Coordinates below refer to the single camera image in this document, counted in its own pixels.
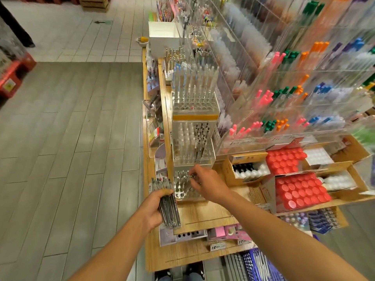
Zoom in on person's right hand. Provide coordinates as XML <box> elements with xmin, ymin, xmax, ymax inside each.
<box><xmin>189</xmin><ymin>164</ymin><xmax>233</xmax><ymax>204</ymax></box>

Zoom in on person's left hand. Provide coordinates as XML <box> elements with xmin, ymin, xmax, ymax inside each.
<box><xmin>137</xmin><ymin>189</ymin><xmax>175</xmax><ymax>232</ymax></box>

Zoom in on clear pen bundle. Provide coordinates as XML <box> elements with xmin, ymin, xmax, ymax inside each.
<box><xmin>149</xmin><ymin>177</ymin><xmax>182</xmax><ymax>229</ymax></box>

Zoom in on large tiered acrylic pen rack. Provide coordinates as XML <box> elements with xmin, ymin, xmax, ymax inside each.
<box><xmin>176</xmin><ymin>0</ymin><xmax>375</xmax><ymax>157</ymax></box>

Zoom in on clear acrylic pen display tower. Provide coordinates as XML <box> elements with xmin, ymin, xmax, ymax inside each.
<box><xmin>169</xmin><ymin>50</ymin><xmax>222</xmax><ymax>203</ymax></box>

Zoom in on blue shopping basket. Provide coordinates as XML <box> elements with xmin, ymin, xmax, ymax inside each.
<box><xmin>239</xmin><ymin>247</ymin><xmax>288</xmax><ymax>281</ymax></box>

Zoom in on person's left forearm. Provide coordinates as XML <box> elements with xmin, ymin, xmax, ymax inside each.
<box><xmin>69</xmin><ymin>216</ymin><xmax>160</xmax><ymax>281</ymax></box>

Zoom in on person's right forearm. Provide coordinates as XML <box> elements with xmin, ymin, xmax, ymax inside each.
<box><xmin>220</xmin><ymin>193</ymin><xmax>367</xmax><ymax>281</ymax></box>

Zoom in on wooden glue display stand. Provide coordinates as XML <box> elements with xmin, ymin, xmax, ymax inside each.
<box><xmin>142</xmin><ymin>50</ymin><xmax>375</xmax><ymax>273</ymax></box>

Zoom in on cardboard box of white glue sticks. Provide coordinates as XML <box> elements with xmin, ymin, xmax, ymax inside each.
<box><xmin>305</xmin><ymin>146</ymin><xmax>336</xmax><ymax>167</ymax></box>
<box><xmin>319</xmin><ymin>165</ymin><xmax>369</xmax><ymax>201</ymax></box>
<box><xmin>223</xmin><ymin>152</ymin><xmax>271</xmax><ymax>186</ymax></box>

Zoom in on person's left shoe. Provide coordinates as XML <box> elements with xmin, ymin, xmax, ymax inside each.
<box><xmin>155</xmin><ymin>267</ymin><xmax>174</xmax><ymax>281</ymax></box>

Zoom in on person's shoe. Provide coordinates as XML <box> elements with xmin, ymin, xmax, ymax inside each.
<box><xmin>155</xmin><ymin>267</ymin><xmax>174</xmax><ymax>281</ymax></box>
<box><xmin>186</xmin><ymin>263</ymin><xmax>206</xmax><ymax>281</ymax></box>

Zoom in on person's right shoe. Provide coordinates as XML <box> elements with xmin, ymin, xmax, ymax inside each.
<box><xmin>186</xmin><ymin>263</ymin><xmax>206</xmax><ymax>281</ymax></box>

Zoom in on pastel eraser display box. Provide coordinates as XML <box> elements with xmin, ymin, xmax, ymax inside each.
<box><xmin>292</xmin><ymin>211</ymin><xmax>311</xmax><ymax>229</ymax></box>

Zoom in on white square box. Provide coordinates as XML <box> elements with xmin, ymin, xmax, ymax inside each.
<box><xmin>148</xmin><ymin>21</ymin><xmax>181</xmax><ymax>59</ymax></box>

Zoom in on small translucent plastic organiser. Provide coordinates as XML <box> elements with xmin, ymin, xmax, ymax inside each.
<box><xmin>159</xmin><ymin>226</ymin><xmax>207</xmax><ymax>246</ymax></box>

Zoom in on pile of pink eraser packets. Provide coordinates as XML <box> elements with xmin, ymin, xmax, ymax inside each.
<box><xmin>206</xmin><ymin>222</ymin><xmax>255</xmax><ymax>244</ymax></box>

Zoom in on tray of red-capped glue sticks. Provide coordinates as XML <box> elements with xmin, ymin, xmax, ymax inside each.
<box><xmin>275</xmin><ymin>171</ymin><xmax>333</xmax><ymax>213</ymax></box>
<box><xmin>266</xmin><ymin>146</ymin><xmax>308</xmax><ymax>175</ymax></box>

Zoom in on row of hanging stationery packets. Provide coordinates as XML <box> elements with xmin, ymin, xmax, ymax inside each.
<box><xmin>145</xmin><ymin>52</ymin><xmax>171</xmax><ymax>173</ymax></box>

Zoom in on blue yellow stationery packets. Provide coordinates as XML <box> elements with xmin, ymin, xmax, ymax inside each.
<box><xmin>309</xmin><ymin>208</ymin><xmax>342</xmax><ymax>235</ymax></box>

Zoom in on red low goods shelf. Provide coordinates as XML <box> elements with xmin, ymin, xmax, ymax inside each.
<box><xmin>18</xmin><ymin>0</ymin><xmax>80</xmax><ymax>5</ymax></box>
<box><xmin>0</xmin><ymin>52</ymin><xmax>37</xmax><ymax>108</ymax></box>

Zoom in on row of black white boxes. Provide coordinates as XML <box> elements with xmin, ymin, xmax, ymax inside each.
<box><xmin>0</xmin><ymin>17</ymin><xmax>27</xmax><ymax>74</ymax></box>

